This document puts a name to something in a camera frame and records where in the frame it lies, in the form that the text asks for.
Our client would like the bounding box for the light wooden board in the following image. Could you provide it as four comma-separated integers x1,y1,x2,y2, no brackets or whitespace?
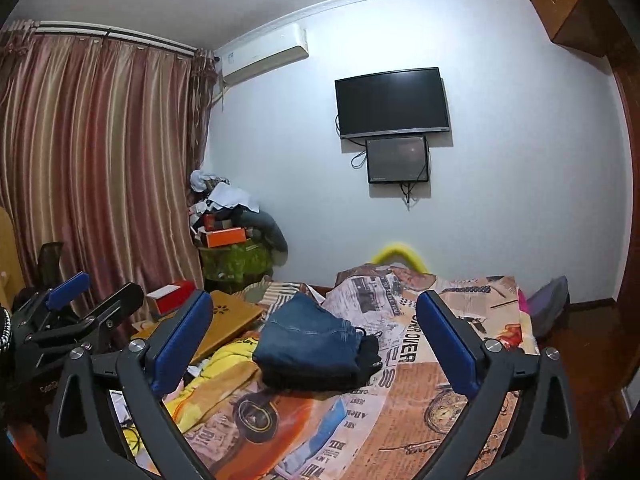
0,206,17,312

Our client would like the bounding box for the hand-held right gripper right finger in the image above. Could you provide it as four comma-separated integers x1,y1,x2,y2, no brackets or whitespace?
416,289,582,480

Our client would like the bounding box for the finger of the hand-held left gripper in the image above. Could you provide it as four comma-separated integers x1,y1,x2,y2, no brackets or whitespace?
11,270,92,332
59,282,146,355

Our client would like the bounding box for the black mesh chair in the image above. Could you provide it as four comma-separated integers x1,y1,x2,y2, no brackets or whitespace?
39,241,65,287

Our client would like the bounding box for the yellow foam tube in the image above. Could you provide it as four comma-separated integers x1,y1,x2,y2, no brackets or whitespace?
371,243,427,274

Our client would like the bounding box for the grey purple backpack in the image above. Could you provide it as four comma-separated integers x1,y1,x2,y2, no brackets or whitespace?
525,275,571,337

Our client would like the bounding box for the yellow blanket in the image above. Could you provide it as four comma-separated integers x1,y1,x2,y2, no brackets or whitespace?
119,335,262,462

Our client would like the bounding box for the white cloth pile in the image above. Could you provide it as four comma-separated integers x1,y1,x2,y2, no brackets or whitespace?
189,169,261,215

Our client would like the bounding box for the striped brown curtain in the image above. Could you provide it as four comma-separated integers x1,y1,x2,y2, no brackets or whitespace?
0,24,222,332

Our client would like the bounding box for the black white beaded strap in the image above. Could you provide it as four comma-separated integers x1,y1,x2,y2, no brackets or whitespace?
0,306,12,362

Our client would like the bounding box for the wooden wardrobe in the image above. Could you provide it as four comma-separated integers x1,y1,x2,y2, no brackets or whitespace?
528,0,640,442

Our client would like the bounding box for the brown cardboard box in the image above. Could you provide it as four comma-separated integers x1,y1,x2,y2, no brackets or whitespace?
131,289,266,367

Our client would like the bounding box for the blue denim jacket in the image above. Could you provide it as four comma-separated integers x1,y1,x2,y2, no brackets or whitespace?
252,291,384,392

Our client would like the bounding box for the orange box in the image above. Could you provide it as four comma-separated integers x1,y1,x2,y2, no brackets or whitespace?
204,227,247,249

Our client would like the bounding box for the white air conditioner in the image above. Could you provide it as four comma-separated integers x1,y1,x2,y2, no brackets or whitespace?
214,22,310,87

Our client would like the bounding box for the red white box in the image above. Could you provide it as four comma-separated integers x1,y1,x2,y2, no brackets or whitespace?
145,280,196,317

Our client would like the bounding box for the dark grey cloth bundle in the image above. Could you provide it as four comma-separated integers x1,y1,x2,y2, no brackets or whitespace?
234,206,289,267

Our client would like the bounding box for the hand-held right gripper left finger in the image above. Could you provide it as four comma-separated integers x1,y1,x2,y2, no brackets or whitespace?
46,289,217,480

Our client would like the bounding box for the curtain rail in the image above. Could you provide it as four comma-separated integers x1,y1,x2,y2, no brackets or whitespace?
9,19,199,57

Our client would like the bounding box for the newspaper print bed sheet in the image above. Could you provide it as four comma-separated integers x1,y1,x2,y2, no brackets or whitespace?
112,264,542,480

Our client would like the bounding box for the black wall television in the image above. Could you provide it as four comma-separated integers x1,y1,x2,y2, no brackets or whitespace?
333,66,451,140

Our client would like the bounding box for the small black monitor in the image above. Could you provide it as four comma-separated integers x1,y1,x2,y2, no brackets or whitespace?
364,135,431,185

